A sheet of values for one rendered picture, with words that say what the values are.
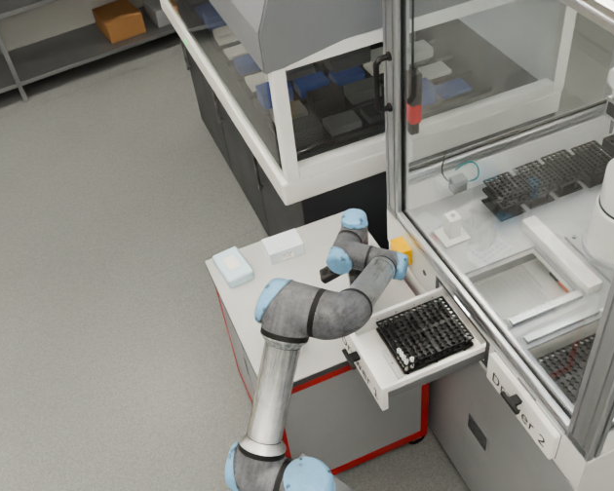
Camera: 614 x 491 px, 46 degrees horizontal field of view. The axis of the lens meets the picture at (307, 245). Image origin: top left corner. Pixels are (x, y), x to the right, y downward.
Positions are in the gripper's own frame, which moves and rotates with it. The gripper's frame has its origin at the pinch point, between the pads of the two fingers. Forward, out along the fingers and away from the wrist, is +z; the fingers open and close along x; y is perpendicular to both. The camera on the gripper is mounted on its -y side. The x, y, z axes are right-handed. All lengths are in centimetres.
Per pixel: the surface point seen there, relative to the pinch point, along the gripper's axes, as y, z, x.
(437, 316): 22.0, -8.6, -19.8
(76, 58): -143, 67, 312
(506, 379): 34, -10, -45
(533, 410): 37, -11, -57
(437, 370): 17.6, -6.2, -36.8
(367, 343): 1.0, -2.2, -20.7
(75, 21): -147, 63, 361
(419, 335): 15.3, -8.6, -25.7
